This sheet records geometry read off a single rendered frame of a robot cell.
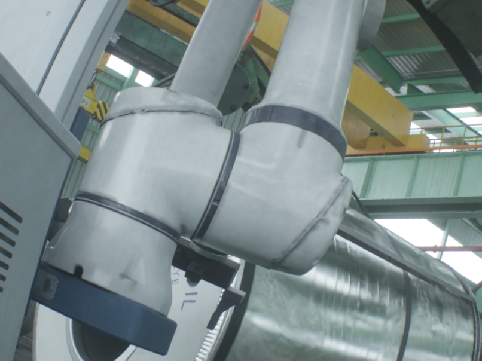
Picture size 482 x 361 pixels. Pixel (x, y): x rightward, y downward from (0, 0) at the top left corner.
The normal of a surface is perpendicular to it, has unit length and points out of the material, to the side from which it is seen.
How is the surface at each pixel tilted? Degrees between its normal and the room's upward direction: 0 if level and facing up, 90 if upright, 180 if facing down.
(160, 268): 68
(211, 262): 114
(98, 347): 43
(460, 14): 144
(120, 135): 90
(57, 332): 90
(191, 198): 120
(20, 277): 90
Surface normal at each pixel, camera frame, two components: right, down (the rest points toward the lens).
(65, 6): -0.20, -0.33
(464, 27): 0.06, 0.72
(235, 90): 0.26, 0.29
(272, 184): 0.21, -0.29
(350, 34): 0.74, -0.08
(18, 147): 0.92, 0.25
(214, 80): 0.48, 0.29
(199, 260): -0.22, 0.08
